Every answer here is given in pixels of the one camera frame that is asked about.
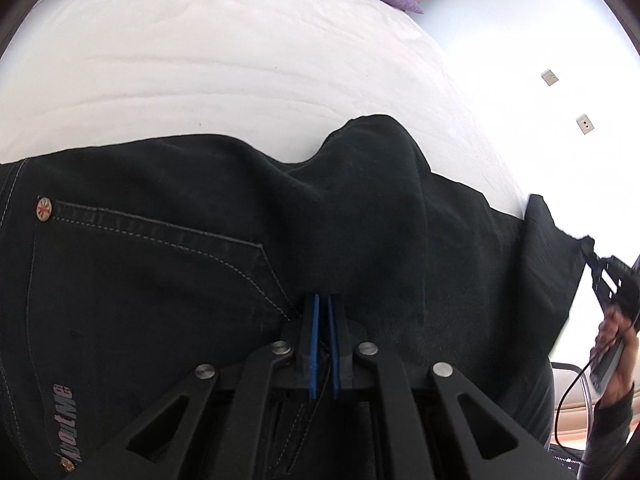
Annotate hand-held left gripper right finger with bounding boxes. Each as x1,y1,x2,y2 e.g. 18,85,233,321
327,294,576,480

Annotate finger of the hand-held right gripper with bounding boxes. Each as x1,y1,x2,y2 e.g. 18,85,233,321
579,239,616,309

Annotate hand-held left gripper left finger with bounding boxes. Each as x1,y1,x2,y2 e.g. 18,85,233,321
50,294,323,480

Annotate black denim pants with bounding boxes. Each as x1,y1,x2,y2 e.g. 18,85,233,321
0,114,596,480

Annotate person's right forearm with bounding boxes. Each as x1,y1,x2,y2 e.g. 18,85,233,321
575,385,640,480

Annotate person's right hand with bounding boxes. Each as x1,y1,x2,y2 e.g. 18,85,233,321
596,309,640,411

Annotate bed with white sheet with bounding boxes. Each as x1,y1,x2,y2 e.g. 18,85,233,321
0,0,538,221

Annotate grey metal frame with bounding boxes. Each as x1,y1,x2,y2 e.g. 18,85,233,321
549,359,598,408

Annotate black cable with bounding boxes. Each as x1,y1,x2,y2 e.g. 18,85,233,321
552,310,640,456

